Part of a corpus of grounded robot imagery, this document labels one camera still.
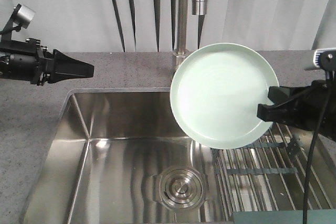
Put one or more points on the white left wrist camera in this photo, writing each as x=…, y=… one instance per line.
x=23, y=15

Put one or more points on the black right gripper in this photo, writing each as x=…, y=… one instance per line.
x=302, y=112

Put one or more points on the light green round plate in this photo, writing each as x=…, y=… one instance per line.
x=215, y=94

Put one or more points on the chrome kitchen faucet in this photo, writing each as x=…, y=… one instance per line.
x=179, y=18

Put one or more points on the round steel sink drain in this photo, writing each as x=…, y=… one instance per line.
x=179, y=188

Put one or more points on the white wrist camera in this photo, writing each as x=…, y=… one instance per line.
x=322, y=58
x=23, y=15

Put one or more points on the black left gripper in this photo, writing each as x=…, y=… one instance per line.
x=29, y=61

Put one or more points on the white pleated curtain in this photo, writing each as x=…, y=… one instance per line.
x=150, y=25

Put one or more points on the stainless steel sink basin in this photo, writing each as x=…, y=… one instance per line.
x=107, y=145

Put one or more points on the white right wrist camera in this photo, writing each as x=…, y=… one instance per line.
x=322, y=58

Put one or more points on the green metal dish drying rack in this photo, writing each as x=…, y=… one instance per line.
x=276, y=180

